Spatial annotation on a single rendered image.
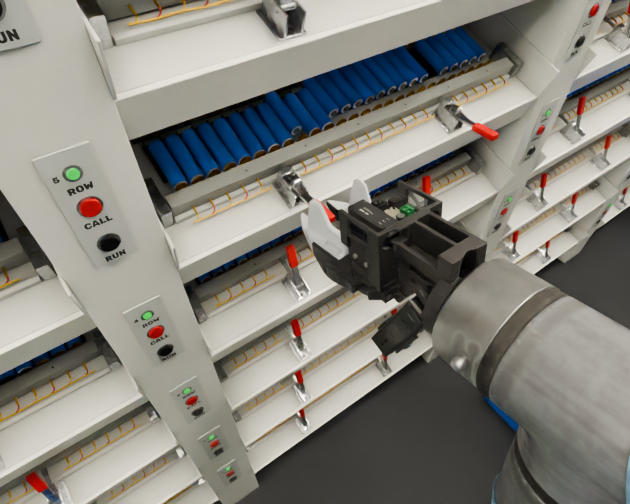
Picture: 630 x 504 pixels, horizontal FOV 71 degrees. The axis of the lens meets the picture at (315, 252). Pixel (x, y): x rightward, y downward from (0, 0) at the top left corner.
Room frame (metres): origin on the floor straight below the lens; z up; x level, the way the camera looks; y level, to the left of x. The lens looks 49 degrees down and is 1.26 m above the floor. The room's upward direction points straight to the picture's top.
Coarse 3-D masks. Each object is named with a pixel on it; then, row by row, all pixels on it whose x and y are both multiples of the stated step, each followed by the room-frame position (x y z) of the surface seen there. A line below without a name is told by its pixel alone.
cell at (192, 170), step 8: (168, 136) 0.44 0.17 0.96; (176, 136) 0.44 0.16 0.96; (168, 144) 0.43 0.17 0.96; (176, 144) 0.43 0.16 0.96; (176, 152) 0.42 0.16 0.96; (184, 152) 0.42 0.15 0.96; (176, 160) 0.41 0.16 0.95; (184, 160) 0.41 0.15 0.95; (192, 160) 0.41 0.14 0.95; (184, 168) 0.40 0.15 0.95; (192, 168) 0.40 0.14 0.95; (192, 176) 0.39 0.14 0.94
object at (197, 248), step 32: (480, 32) 0.75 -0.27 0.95; (512, 32) 0.70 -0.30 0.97; (544, 64) 0.64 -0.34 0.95; (384, 96) 0.58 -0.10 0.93; (480, 96) 0.62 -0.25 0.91; (512, 96) 0.63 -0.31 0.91; (416, 128) 0.53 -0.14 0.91; (352, 160) 0.46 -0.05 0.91; (384, 160) 0.47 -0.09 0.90; (416, 160) 0.50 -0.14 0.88; (160, 192) 0.38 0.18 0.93; (256, 192) 0.40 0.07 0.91; (320, 192) 0.41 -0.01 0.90; (160, 224) 0.30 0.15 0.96; (192, 224) 0.35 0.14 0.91; (224, 224) 0.35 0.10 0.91; (256, 224) 0.36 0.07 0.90; (288, 224) 0.38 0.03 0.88; (192, 256) 0.31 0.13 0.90; (224, 256) 0.33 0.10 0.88
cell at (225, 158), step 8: (200, 128) 0.46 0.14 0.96; (208, 128) 0.46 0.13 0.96; (200, 136) 0.45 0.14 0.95; (208, 136) 0.45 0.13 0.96; (216, 136) 0.45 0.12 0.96; (208, 144) 0.44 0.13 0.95; (216, 144) 0.44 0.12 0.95; (216, 152) 0.43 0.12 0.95; (224, 152) 0.43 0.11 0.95; (216, 160) 0.42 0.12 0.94; (224, 160) 0.42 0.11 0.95; (232, 160) 0.42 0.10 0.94; (224, 168) 0.41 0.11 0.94
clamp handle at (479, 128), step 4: (460, 108) 0.54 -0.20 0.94; (456, 112) 0.54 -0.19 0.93; (456, 116) 0.54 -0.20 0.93; (460, 116) 0.54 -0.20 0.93; (464, 116) 0.54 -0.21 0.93; (460, 120) 0.53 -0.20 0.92; (464, 120) 0.53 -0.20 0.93; (468, 120) 0.53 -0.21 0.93; (468, 124) 0.52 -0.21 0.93; (472, 124) 0.52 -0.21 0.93; (476, 124) 0.52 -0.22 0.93; (480, 124) 0.52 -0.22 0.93; (472, 128) 0.51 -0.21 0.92; (476, 128) 0.51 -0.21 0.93; (480, 128) 0.51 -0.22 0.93; (484, 128) 0.51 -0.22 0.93; (488, 128) 0.51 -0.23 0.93; (476, 132) 0.51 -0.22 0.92; (480, 132) 0.50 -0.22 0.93; (484, 132) 0.50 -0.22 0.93; (488, 132) 0.50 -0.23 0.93; (492, 132) 0.50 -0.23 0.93; (496, 132) 0.50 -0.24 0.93; (484, 136) 0.50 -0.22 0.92; (488, 136) 0.49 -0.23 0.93; (492, 136) 0.49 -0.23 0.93; (496, 136) 0.49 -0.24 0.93; (492, 140) 0.49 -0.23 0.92
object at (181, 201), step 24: (480, 72) 0.63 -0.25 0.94; (504, 72) 0.66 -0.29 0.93; (432, 96) 0.57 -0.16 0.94; (360, 120) 0.50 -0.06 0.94; (384, 120) 0.51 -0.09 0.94; (312, 144) 0.45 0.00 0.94; (336, 144) 0.47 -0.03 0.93; (240, 168) 0.40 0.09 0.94; (264, 168) 0.41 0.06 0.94; (192, 192) 0.36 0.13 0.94; (216, 192) 0.37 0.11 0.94
